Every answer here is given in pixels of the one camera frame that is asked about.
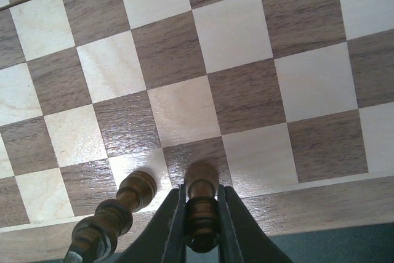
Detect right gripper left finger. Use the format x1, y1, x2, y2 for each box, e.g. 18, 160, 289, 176
118, 185, 186, 263

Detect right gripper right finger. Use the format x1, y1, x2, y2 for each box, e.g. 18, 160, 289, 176
218, 185, 292, 262

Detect dark chess piece placed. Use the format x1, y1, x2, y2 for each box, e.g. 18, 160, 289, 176
64, 171, 157, 262

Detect dark chess piece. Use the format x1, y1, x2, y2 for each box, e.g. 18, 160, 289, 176
184, 161, 220, 253

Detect wooden chess board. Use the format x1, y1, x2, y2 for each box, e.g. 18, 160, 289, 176
1, 0, 393, 262

